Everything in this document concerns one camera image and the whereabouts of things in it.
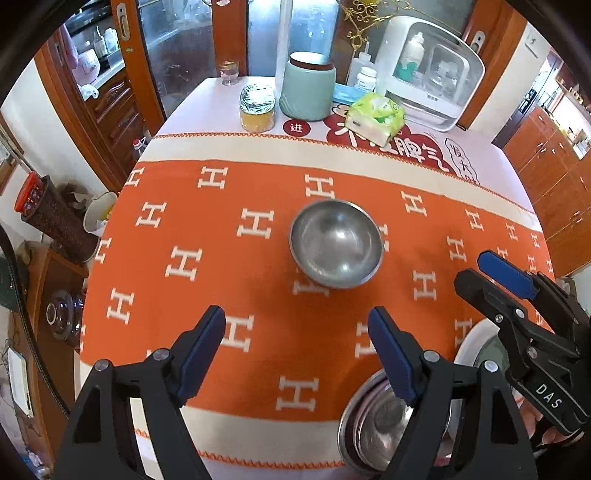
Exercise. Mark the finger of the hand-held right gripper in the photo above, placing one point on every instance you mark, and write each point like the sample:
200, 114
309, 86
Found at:
489, 300
503, 272

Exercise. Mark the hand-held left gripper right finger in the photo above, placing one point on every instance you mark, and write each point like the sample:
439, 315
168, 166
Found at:
392, 355

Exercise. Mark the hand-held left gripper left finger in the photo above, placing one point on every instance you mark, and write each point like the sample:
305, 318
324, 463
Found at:
203, 350

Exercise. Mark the white plate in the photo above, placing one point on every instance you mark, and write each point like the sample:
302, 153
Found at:
466, 344

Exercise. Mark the green plate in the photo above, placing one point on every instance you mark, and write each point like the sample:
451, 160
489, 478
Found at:
496, 353

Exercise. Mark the pink steel bowl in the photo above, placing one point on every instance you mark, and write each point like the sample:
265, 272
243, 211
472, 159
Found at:
347, 438

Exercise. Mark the large steel bowl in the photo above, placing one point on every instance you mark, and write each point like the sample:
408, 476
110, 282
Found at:
334, 242

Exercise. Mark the person's right hand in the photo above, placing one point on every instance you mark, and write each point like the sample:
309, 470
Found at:
554, 434

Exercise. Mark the wooden shelf cabinet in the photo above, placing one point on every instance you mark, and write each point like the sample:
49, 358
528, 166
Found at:
554, 175

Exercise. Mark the dark lidded glass jar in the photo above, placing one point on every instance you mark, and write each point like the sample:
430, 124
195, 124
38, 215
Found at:
62, 314

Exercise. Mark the white bucket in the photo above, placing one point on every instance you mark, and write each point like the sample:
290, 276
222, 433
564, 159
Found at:
99, 212

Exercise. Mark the wooden side table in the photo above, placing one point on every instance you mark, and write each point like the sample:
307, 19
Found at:
46, 277

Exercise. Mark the orange patterned blanket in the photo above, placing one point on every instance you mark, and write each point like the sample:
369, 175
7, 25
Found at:
258, 184

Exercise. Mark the white flat device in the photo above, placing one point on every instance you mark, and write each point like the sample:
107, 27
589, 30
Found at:
21, 383

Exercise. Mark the red-lidded dark container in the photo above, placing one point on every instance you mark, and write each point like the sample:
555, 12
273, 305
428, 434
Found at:
64, 226

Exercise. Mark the green tissue pack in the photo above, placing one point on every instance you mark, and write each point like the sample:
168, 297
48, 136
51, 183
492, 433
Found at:
374, 115

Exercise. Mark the clear plastic bottle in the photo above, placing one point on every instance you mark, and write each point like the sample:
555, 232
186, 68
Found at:
441, 74

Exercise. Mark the white teal lotion bottle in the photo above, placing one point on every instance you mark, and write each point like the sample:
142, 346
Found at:
408, 60

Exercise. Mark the red lid jar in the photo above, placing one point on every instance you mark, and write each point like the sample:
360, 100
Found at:
30, 191

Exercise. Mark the blue face mask pack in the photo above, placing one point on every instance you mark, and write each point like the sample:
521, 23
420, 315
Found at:
346, 94

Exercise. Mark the white pill bottle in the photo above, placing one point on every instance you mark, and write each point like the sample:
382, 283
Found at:
364, 79

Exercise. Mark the yellow can with foil lid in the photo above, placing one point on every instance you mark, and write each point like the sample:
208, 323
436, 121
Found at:
256, 117

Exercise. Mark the wooden glass display cabinet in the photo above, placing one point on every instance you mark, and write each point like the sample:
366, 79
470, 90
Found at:
120, 115

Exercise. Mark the clear squeeze bottle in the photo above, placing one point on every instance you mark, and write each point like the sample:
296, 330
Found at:
358, 62

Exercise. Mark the teal canister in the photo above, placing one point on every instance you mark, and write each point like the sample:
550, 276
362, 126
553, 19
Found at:
304, 94

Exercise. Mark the small glass jar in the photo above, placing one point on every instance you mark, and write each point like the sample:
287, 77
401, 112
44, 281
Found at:
228, 74

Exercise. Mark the gold metal ornament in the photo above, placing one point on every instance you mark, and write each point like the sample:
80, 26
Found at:
364, 9

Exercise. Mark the wooden glass sliding door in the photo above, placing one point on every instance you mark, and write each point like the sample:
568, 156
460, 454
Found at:
228, 27
184, 46

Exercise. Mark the pink ceramic pot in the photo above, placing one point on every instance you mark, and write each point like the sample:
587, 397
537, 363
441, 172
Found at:
87, 67

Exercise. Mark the white paper roll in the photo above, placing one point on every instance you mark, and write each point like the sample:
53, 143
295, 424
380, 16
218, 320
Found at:
283, 41

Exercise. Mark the white light switch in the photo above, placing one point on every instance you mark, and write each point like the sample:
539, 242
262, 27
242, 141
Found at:
532, 46

